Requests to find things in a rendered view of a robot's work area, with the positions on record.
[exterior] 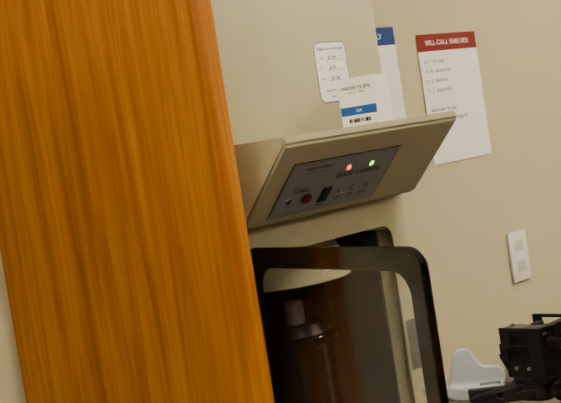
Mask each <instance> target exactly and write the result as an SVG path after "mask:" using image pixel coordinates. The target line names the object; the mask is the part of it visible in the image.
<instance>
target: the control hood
mask: <svg viewBox="0 0 561 403"><path fill-rule="evenodd" d="M456 117H457V113H454V111H449V112H444V113H434V114H428V115H422V116H417V117H411V118H402V119H396V120H391V121H386V122H380V123H370V124H364V125H359V126H353V127H348V128H338V129H333V130H327V131H321V132H315V133H306V134H300V135H295V136H290V137H284V138H278V139H268V140H263V141H257V142H252V143H246V144H237V145H234V148H235V158H236V163H237V169H238V175H239V180H240V190H241V195H242V200H243V206H244V211H245V222H246V227H247V229H253V228H258V227H261V226H265V225H269V224H275V223H279V222H283V221H287V220H290V219H297V218H300V217H304V216H307V215H312V214H318V213H321V212H326V211H329V210H333V209H339V208H343V207H346V206H350V205H354V204H360V203H364V202H368V201H372V200H375V199H382V198H386V197H389V196H393V195H397V194H403V193H407V192H411V191H412V190H413V189H415V188H416V186H417V184H418V182H419V181H420V179H421V177H422V176H423V174H424V173H425V171H426V169H427V167H428V165H429V164H430V163H431V161H432V159H433V157H434V156H435V154H436V152H437V151H438V149H439V148H440V146H441V144H442V142H443V140H444V139H445V138H446V136H447V134H448V132H449V130H450V129H451V127H452V126H453V124H454V122H455V121H456ZM397 145H401V147H400V148H399V150H398V152H397V154H396V156H395V158H394V159H393V160H392V163H391V165H390V166H389V168H388V170H387V171H386V173H385V175H384V177H383V178H382V181H381V182H380V183H379V185H378V187H377V189H376V191H375V193H374V195H372V196H371V197H367V198H364V199H357V200H353V201H349V202H345V203H342V204H335V205H332V206H327V207H324V208H320V209H313V210H310V211H306V212H302V213H299V214H292V215H288V216H284V217H280V218H277V219H270V220H267V218H268V216H269V214H270V212H271V210H272V208H273V206H274V204H275V202H276V200H277V199H278V197H279V195H280V193H281V190H282V189H283V187H284V185H285V183H286V180H287V179H288V177H289V175H290V173H291V170H292V169H293V167H294V165H295V164H302V163H306V162H311V161H316V160H321V159H329V158H334V157H339V156H343V155H348V154H356V153H361V152H366V151H371V150H375V149H384V148H388V147H393V146H397Z"/></svg>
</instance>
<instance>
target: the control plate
mask: <svg viewBox="0 0 561 403"><path fill-rule="evenodd" d="M400 147H401V145H397V146H393V147H388V148H384V149H375V150H371V151H366V152H361V153H356V154H348V155H343V156H339V157H334V158H329V159H321V160H316V161H311V162H306V163H302V164H295V165H294V167H293V169H292V170H291V173H290V175H289V177H288V179H287V180H286V183H285V185H284V187H283V189H282V190H281V192H280V195H279V197H278V199H277V200H276V202H275V204H274V206H273V208H272V210H271V212H270V214H269V216H268V218H267V220H270V219H277V218H280V217H284V216H288V215H292V214H299V213H302V212H306V211H310V210H313V209H320V208H324V207H327V206H332V205H335V204H342V203H345V202H349V201H353V200H357V199H364V198H367V197H371V196H372V195H374V193H375V191H376V189H377V187H378V185H379V183H380V182H381V181H382V178H383V177H384V175H385V173H386V171H387V170H388V168H389V166H390V165H391V163H392V160H393V159H394V158H395V156H396V154H397V152H398V150H399V148H400ZM373 159H375V163H374V164H373V165H372V166H368V164H369V162H370V161H371V160H373ZM349 164H352V167H351V169H349V170H347V171H346V166H347V165H349ZM367 181H368V182H369V185H370V186H369V187H368V188H367V187H363V185H364V183H365V182H367ZM354 184H356V187H357V189H356V190H354V189H353V190H351V186H352V185H354ZM330 186H333V187H332V189H331V192H330V193H329V195H328V196H327V198H326V201H322V202H319V203H317V202H316V201H317V200H318V198H319V196H320V194H321V191H322V190H323V189H324V188H325V187H330ZM341 187H343V188H344V189H343V190H344V192H343V193H338V192H337V191H338V189H339V188H341ZM307 194H311V196H312V197H311V200H310V201H309V202H308V203H307V204H303V203H302V202H301V200H302V198H303V197H304V196H305V195H307ZM288 199H292V202H291V203H290V204H289V205H285V203H286V201H287V200H288Z"/></svg>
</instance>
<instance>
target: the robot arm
mask: <svg viewBox="0 0 561 403"><path fill-rule="evenodd" d="M532 317H533V323H531V324H530V325H525V324H524V323H521V322H520V323H519V324H518V325H515V324H511V325H509V326H507V327H504V328H498V331H499V336H500V342H501V344H499V348H500V353H501V354H499V356H500V359H501V361H502V362H503V363H504V365H505V367H506V368H507V369H508V375H509V377H513V381H512V382H505V381H506V379H507V373H506V370H505V369H504V368H503V367H502V366H500V365H483V364H481V363H480V362H479V361H478V359H477V358H476V356H475V355H474V354H473V353H472V351H471V350H470V349H468V348H460V349H457V350H455V351H454V353H453V355H452V366H451V374H450V381H449V385H447V396H448V400H449V401H456V402H471V403H508V402H515V401H521V400H525V401H541V400H551V399H553V398H554V397H555V398H556V399H557V400H561V318H559V319H557V320H554V321H552V322H550V323H546V324H544V322H543V318H542V317H561V314H532Z"/></svg>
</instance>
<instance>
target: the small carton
mask: <svg viewBox="0 0 561 403"><path fill-rule="evenodd" d="M336 86H337V92H338V97H339V103H340V109H341V119H342V124H343V128H348V127H353V126H359V125H364V124H370V123H380V122H386V121H391V120H394V118H393V113H392V102H391V97H390V91H389V85H388V80H387V74H386V73H382V74H370V75H365V76H360V77H355V78H347V79H342V80H337V81H336Z"/></svg>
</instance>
